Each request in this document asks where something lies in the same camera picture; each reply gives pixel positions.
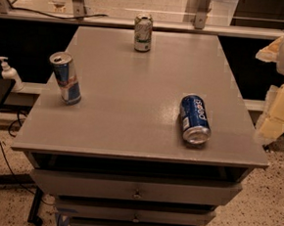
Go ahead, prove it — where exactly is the blue silver redbull can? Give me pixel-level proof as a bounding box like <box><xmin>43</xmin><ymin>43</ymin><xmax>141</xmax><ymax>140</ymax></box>
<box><xmin>49</xmin><ymin>52</ymin><xmax>81</xmax><ymax>105</ymax></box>

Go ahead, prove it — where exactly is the blue pepsi can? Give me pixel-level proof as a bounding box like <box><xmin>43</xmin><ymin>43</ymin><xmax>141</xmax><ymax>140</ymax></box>
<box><xmin>179</xmin><ymin>94</ymin><xmax>212</xmax><ymax>145</ymax></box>

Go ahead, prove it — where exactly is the top grey drawer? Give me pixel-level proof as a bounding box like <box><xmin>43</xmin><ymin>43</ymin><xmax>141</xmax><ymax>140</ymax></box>
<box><xmin>31</xmin><ymin>169</ymin><xmax>242</xmax><ymax>205</ymax></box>

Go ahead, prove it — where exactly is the grey drawer cabinet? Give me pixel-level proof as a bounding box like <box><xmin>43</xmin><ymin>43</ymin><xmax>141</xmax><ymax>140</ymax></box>
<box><xmin>13</xmin><ymin>27</ymin><xmax>267</xmax><ymax>212</ymax></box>

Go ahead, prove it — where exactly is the middle grey drawer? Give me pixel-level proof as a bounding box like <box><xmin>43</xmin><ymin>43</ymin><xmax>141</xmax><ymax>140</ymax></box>
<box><xmin>56</xmin><ymin>200</ymin><xmax>215</xmax><ymax>226</ymax></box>

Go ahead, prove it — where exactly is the white soap pump bottle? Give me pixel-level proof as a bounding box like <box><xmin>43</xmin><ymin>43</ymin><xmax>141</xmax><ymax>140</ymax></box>
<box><xmin>0</xmin><ymin>56</ymin><xmax>24</xmax><ymax>92</ymax></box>

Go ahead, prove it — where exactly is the black side table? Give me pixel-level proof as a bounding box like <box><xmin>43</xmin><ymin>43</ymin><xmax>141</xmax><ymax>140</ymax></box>
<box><xmin>0</xmin><ymin>79</ymin><xmax>43</xmax><ymax>226</ymax></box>

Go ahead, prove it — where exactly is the metal window frame rail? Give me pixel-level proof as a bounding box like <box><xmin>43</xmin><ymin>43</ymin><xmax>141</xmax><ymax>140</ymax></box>
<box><xmin>0</xmin><ymin>0</ymin><xmax>284</xmax><ymax>39</ymax></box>

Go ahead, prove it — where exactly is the black cable on floor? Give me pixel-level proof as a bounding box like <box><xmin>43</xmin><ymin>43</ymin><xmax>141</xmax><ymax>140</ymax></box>
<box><xmin>0</xmin><ymin>108</ymin><xmax>63</xmax><ymax>207</ymax></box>

